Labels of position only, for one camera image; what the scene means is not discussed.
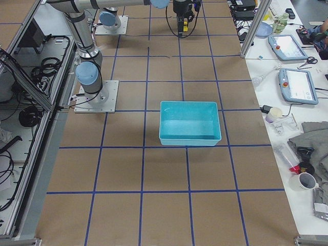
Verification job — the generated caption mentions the light blue plastic bin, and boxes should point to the light blue plastic bin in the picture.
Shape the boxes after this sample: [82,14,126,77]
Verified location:
[159,101,222,146]

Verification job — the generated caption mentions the aluminium frame post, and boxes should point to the aluminium frame post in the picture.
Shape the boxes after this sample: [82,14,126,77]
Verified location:
[240,0,272,58]

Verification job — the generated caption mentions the scissors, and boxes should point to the scissors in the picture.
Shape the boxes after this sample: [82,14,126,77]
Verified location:
[297,56,318,69]

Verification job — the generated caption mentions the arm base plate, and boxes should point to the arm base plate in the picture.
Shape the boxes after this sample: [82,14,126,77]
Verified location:
[95,14,129,36]
[74,80,119,113]

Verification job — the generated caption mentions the teach pendant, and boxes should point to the teach pendant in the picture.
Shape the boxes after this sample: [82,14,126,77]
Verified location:
[278,68,319,105]
[268,35,308,61]

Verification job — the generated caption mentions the lower teach pendant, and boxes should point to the lower teach pendant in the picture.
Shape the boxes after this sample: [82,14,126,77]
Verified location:
[278,68,319,105]

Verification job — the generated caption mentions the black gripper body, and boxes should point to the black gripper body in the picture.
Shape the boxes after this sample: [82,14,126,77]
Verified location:
[173,0,194,24]

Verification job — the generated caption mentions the white mug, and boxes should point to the white mug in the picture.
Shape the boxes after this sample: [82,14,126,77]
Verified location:
[289,172,319,191]

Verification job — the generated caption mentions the upper teach pendant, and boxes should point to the upper teach pendant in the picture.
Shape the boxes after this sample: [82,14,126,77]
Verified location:
[268,35,308,61]

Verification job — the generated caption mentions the blue plastic plate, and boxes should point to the blue plastic plate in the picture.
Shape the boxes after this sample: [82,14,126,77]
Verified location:
[255,22,273,38]

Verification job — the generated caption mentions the grey cloth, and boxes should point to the grey cloth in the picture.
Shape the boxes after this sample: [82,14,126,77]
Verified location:
[288,121,327,187]

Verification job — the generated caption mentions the green tape rolls stack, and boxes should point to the green tape rolls stack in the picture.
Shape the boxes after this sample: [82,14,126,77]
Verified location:
[273,13,289,34]

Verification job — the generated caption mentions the brown paper table cover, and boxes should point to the brown paper table cover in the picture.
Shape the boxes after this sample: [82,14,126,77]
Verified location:
[36,1,297,245]

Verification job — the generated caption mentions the white paper cup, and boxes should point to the white paper cup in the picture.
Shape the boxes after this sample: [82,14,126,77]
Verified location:
[265,107,282,123]

